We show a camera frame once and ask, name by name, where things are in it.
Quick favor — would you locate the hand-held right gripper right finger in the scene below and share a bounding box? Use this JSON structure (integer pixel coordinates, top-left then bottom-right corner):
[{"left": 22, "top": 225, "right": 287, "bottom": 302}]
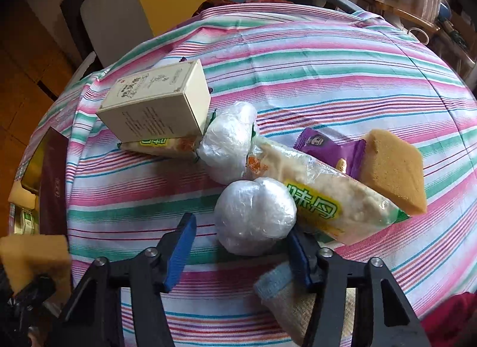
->
[{"left": 286, "top": 231, "right": 433, "bottom": 347}]

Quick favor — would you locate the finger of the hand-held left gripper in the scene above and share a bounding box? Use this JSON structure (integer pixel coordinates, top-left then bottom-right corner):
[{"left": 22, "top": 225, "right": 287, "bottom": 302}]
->
[{"left": 11, "top": 275, "right": 57, "bottom": 308}]

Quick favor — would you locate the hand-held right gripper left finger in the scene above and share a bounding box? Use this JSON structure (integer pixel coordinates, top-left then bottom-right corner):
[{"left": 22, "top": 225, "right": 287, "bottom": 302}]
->
[{"left": 47, "top": 213, "right": 197, "bottom": 347}]

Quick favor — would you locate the yellow sponge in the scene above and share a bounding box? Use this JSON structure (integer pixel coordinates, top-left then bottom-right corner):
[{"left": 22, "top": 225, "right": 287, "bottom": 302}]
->
[
  {"left": 0, "top": 234, "right": 72, "bottom": 297},
  {"left": 358, "top": 129, "right": 428, "bottom": 216}
]

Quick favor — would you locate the white plastic-wrapped ball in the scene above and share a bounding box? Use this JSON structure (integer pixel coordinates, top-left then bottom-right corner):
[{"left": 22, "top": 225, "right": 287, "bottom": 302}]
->
[
  {"left": 196, "top": 102, "right": 258, "bottom": 185},
  {"left": 214, "top": 177, "right": 298, "bottom": 257}
]

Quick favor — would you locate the blue and beige cloth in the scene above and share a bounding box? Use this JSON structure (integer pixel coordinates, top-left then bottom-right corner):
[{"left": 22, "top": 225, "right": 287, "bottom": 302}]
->
[{"left": 253, "top": 262, "right": 358, "bottom": 346}]

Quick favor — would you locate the long green-label snack packet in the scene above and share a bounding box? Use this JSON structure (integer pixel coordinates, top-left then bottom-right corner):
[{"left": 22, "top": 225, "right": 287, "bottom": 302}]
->
[{"left": 244, "top": 134, "right": 411, "bottom": 247}]

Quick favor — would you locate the small green-label snack packet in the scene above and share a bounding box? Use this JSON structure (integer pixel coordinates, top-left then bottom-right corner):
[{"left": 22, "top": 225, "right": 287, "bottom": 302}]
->
[{"left": 118, "top": 136, "right": 204, "bottom": 158}]

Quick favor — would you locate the dark red box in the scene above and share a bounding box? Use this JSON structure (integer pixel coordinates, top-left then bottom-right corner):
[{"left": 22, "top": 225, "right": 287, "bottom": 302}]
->
[{"left": 20, "top": 127, "right": 68, "bottom": 236}]

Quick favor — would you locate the purple snack packet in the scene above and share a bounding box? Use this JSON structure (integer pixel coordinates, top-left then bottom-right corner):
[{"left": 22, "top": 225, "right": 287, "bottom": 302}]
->
[{"left": 296, "top": 127, "right": 368, "bottom": 180}]

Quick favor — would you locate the cream cardboard box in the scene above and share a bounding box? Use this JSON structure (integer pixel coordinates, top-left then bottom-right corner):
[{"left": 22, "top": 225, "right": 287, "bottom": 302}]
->
[{"left": 96, "top": 58, "right": 212, "bottom": 145}]

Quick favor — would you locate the striped bed sheet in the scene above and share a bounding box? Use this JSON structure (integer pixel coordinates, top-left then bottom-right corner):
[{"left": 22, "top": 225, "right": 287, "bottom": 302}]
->
[{"left": 15, "top": 0, "right": 477, "bottom": 347}]

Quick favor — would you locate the grey panel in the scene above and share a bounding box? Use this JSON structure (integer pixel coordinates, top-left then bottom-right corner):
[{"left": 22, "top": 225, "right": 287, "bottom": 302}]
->
[{"left": 80, "top": 0, "right": 158, "bottom": 69}]

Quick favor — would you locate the dark red cloth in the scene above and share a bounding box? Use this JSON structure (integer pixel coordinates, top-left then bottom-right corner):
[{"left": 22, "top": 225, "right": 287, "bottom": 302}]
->
[{"left": 193, "top": 0, "right": 296, "bottom": 16}]

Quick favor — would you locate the wooden desk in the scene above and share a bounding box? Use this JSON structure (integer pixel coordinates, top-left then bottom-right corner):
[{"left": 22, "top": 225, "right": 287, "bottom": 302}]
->
[{"left": 321, "top": 0, "right": 437, "bottom": 34}]

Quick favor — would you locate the white cable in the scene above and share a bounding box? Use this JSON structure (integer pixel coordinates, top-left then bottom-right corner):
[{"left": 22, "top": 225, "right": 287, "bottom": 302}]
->
[{"left": 405, "top": 27, "right": 430, "bottom": 45}]

